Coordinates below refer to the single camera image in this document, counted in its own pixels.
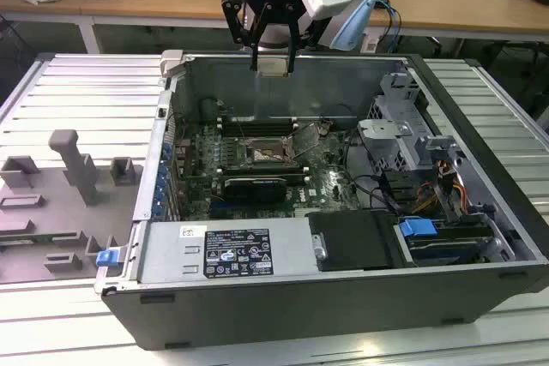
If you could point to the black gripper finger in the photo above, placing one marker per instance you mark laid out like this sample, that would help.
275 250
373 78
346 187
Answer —
229 10
292 36

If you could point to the silver CPU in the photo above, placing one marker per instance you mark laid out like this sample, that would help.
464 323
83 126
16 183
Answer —
272 67

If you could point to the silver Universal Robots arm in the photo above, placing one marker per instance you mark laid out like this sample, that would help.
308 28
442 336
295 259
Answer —
274 36

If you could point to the black RAM slot bank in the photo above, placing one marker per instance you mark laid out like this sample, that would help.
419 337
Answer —
257 128
266 170

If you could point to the CPU socket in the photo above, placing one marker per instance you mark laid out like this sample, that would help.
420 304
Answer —
266 151

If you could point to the pale blue teach pendant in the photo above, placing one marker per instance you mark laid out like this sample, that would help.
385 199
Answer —
358 23

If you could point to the grey case release latch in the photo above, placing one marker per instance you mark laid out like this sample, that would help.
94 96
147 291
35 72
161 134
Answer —
170 61

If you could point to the white printed tag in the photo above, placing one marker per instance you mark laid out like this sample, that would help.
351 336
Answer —
371 44

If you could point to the black round board component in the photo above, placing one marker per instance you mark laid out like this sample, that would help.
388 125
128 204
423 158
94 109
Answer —
208 109

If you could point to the silver metal drive cage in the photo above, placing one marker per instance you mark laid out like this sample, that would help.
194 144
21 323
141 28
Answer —
394 130

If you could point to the blue expansion card clip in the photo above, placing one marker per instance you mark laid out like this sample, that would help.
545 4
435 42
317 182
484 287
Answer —
158 210
168 151
161 194
164 177

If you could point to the green motherboard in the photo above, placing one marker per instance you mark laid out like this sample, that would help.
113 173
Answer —
330 186

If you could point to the black graphics card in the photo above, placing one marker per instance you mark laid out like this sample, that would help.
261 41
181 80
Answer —
253 189

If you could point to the black plastic air shroud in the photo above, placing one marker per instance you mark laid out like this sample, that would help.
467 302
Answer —
351 237

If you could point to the blue disk carrier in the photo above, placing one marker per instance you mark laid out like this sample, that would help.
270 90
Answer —
416 227

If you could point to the silver power supply unit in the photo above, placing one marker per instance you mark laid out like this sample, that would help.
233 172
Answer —
171 250

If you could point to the black hard disk drive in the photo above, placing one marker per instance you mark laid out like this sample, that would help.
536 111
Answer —
446 246

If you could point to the grey parts rack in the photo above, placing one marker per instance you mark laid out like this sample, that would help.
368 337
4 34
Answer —
51 211

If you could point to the blue case latch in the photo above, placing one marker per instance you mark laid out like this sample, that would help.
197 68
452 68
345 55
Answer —
106 257

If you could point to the black open PC case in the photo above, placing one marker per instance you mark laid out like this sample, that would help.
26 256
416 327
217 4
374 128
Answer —
300 314

